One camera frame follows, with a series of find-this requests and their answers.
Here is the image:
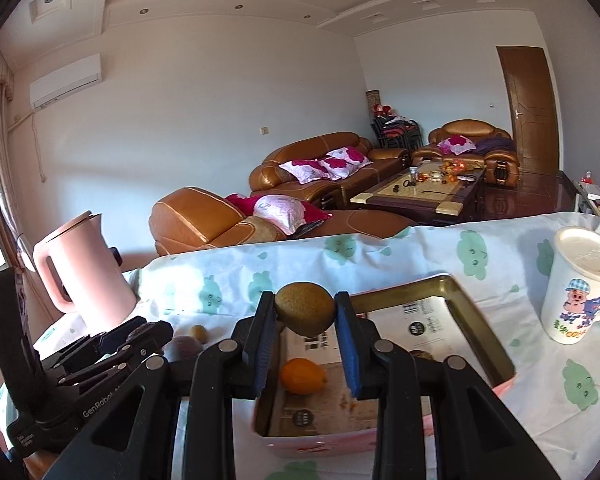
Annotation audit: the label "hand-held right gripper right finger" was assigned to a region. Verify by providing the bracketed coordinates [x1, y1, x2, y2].
[334, 292, 562, 480]

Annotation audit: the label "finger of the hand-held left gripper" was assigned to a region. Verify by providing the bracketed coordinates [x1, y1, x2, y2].
[42, 316, 149, 378]
[62, 321, 175, 387]

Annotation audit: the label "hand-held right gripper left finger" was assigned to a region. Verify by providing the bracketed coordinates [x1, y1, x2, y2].
[42, 291, 281, 480]

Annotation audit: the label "dark brown round fruit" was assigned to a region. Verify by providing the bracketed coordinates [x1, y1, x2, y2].
[166, 336, 209, 364]

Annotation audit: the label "large brown kiwi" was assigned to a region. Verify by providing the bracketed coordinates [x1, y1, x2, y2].
[274, 282, 337, 337]

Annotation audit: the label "pink cardboard box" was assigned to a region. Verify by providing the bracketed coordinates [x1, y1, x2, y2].
[252, 275, 517, 461]

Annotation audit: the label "orange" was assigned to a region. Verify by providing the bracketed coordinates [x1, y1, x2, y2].
[279, 358, 328, 396]

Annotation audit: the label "pink electric kettle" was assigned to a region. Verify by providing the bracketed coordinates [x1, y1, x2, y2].
[32, 211, 140, 333]

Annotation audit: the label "brown leather chaise sofa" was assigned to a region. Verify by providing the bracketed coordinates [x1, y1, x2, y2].
[149, 186, 421, 257]

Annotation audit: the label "white green printed tablecloth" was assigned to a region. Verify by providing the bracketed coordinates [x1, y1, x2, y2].
[0, 210, 600, 480]

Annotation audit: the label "pale pink floral pillow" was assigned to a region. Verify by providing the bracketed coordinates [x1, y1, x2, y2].
[252, 194, 331, 237]

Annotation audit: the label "red cloth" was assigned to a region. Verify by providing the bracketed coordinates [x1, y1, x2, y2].
[225, 192, 261, 217]

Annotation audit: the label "dark wooden coffee table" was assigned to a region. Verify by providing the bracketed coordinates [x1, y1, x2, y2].
[350, 160, 487, 227]

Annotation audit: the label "long brown leather sofa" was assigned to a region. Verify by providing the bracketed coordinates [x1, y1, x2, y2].
[249, 131, 412, 211]

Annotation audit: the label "white air conditioner pipe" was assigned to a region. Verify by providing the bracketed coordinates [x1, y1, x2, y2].
[9, 109, 48, 182]

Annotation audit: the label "stacked dark chairs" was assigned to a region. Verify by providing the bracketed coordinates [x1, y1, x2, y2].
[371, 115, 421, 150]

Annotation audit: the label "white cartoon pig mug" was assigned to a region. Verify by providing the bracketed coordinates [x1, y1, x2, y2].
[539, 226, 600, 346]

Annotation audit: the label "brown leather armchair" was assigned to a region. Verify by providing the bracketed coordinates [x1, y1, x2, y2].
[412, 120, 521, 184]

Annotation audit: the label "purple blanket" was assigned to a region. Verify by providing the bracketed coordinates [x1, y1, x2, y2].
[472, 137, 517, 157]

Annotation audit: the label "white mug lid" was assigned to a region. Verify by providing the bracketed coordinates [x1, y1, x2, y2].
[554, 226, 600, 282]

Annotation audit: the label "cluttered television stand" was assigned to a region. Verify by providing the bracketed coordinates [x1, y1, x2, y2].
[572, 170, 600, 233]

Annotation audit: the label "brown wooden door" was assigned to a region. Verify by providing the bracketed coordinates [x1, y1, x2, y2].
[496, 46, 561, 177]

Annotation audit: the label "white wall air conditioner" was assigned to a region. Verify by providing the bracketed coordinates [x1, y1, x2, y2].
[29, 53, 103, 109]

